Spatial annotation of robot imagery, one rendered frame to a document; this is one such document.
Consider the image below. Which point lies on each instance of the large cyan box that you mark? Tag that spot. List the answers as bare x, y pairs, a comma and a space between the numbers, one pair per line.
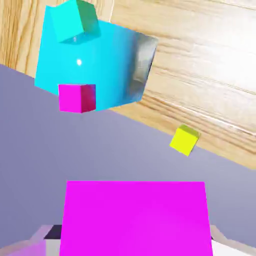
104, 66

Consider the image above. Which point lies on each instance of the small teal cube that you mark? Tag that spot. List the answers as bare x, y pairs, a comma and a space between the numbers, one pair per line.
68, 22

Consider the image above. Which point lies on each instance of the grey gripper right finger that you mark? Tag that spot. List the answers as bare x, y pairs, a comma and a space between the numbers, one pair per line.
226, 247

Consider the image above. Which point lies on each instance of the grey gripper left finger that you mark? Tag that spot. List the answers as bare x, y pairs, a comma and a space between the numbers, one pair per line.
38, 244

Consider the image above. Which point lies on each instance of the small yellow cube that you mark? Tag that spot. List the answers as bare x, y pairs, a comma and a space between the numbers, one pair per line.
183, 141

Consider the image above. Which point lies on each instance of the small magenta cube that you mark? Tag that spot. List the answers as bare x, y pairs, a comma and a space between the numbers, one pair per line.
72, 98
136, 218

